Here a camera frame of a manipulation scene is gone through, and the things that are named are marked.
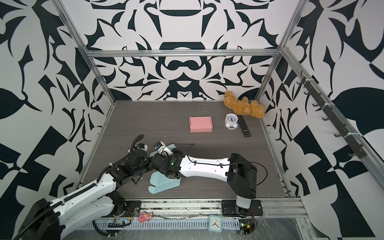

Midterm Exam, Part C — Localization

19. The light blue paper box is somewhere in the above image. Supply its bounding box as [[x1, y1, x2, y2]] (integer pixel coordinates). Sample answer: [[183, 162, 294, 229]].
[[148, 144, 181, 194]]

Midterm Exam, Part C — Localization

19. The pink paper box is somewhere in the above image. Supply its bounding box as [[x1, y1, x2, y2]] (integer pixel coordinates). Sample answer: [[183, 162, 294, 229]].
[[189, 117, 213, 133]]

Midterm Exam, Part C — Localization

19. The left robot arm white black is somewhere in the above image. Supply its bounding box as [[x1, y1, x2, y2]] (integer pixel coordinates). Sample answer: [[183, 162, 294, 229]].
[[14, 149, 152, 240]]

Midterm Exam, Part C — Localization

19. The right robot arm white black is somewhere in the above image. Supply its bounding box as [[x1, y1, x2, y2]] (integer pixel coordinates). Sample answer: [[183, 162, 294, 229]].
[[149, 152, 258, 211]]

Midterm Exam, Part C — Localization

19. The pink small toy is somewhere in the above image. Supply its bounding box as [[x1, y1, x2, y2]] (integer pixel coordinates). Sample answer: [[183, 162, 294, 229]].
[[137, 212, 153, 223]]

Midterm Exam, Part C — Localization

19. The small circuit board left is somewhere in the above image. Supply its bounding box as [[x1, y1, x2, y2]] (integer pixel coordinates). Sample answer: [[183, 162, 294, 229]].
[[108, 218, 132, 228]]

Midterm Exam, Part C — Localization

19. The small circuit board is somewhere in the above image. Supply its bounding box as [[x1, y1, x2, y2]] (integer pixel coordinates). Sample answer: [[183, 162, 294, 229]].
[[239, 218, 257, 236], [108, 218, 132, 228]]

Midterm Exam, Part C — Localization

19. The teal square clock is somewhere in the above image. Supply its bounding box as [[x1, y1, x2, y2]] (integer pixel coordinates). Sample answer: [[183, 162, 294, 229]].
[[208, 215, 222, 233]]

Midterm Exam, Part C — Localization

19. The white alarm clock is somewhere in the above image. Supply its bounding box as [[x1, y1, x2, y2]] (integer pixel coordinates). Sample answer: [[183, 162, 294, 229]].
[[225, 113, 239, 130]]

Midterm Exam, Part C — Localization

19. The black remote control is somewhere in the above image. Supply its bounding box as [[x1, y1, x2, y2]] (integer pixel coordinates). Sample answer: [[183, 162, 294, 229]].
[[238, 115, 252, 138]]

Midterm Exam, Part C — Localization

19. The brown teddy bear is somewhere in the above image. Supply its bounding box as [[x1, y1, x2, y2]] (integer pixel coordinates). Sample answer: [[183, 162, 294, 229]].
[[224, 91, 265, 119]]

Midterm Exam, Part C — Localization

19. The small circuit board right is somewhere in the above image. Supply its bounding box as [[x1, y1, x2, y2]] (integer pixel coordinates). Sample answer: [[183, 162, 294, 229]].
[[239, 218, 257, 236]]

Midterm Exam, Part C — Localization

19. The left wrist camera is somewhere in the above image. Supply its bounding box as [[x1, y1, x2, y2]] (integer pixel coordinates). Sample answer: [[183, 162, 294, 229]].
[[136, 143, 148, 151]]

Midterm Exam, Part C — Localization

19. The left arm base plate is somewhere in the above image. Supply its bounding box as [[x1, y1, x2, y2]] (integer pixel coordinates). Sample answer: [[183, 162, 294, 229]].
[[103, 200, 142, 218]]

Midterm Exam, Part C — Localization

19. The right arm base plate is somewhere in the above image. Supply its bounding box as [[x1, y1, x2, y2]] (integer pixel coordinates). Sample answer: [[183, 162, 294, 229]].
[[221, 200, 264, 218]]

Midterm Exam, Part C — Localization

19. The black wall hook rack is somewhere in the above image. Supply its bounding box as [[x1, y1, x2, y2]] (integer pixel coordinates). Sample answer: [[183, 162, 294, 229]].
[[298, 76, 368, 159]]

